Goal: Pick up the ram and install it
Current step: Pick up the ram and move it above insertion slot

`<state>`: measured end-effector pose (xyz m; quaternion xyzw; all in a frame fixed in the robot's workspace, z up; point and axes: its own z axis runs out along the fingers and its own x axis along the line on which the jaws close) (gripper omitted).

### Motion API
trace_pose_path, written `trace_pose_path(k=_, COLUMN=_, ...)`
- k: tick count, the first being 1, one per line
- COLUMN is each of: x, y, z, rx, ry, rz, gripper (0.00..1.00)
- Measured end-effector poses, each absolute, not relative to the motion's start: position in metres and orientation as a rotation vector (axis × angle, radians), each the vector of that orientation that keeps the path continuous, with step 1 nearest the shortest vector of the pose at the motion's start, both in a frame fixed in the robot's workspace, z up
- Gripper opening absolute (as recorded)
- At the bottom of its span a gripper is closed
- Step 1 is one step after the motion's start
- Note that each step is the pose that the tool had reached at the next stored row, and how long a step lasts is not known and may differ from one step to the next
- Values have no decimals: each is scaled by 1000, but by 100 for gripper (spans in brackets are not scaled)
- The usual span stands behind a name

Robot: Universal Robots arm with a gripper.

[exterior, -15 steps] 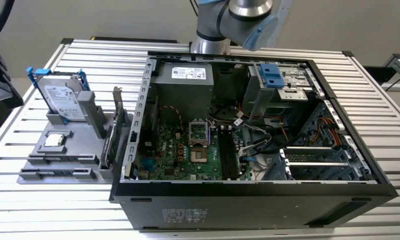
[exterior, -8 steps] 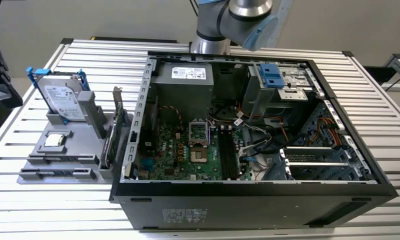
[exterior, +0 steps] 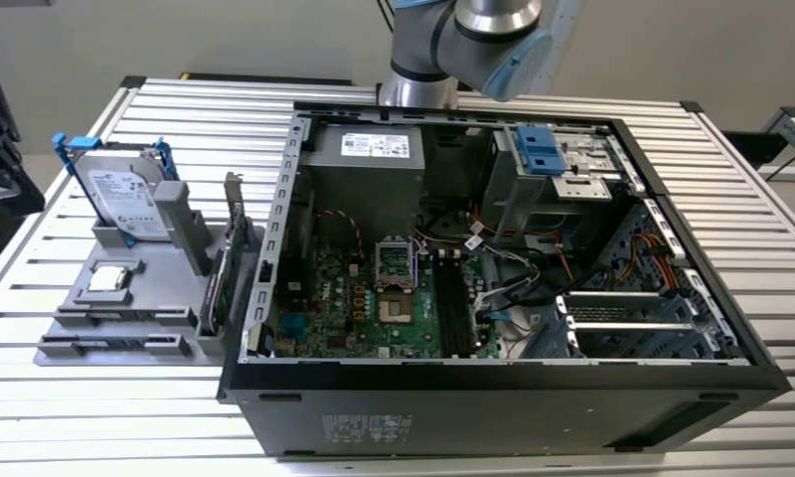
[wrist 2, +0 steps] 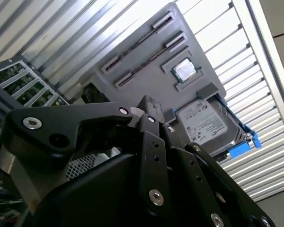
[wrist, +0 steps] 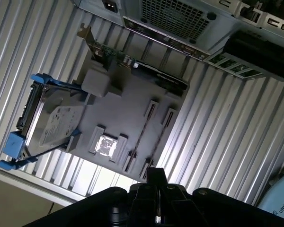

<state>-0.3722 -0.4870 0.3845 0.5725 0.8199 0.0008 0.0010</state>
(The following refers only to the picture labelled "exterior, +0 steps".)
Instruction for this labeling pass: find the black open PC case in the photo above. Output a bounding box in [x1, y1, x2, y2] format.
[216, 100, 794, 458]

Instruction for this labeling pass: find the hard disk in blue carrier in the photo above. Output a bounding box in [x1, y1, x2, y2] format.
[51, 131, 182, 248]

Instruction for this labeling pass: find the grey parts rack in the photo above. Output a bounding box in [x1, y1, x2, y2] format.
[34, 179, 268, 368]

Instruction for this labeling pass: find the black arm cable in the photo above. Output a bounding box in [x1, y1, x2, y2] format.
[373, 0, 399, 32]

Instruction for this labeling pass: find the silver CPU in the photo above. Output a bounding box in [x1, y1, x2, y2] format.
[87, 265, 132, 292]

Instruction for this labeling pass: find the blue disk bay latch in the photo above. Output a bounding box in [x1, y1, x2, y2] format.
[514, 126, 566, 176]

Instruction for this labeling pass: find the metal disk bay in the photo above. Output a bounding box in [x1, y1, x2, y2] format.
[555, 290, 724, 360]

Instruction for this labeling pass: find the green graphics card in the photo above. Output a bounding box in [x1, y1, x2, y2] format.
[198, 171, 252, 332]

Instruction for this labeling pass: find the red black twisted wire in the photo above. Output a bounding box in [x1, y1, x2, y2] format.
[314, 209, 366, 262]

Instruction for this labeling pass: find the green motherboard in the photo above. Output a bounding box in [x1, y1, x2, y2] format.
[275, 242, 505, 360]

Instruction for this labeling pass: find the dark RAM stick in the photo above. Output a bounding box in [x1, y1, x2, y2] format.
[43, 336, 182, 350]
[58, 308, 191, 321]

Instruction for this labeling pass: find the CPU socket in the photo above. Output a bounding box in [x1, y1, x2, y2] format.
[378, 292, 418, 324]

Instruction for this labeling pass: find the metal socket cover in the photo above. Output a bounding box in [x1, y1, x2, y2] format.
[375, 240, 417, 292]

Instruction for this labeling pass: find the grey power supply unit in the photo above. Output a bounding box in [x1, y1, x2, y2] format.
[301, 123, 430, 235]

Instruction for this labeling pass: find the yellow black power wire bundle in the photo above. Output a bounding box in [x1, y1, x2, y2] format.
[415, 208, 498, 249]

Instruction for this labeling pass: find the orange red wire bundle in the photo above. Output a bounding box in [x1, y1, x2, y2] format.
[613, 233, 682, 299]

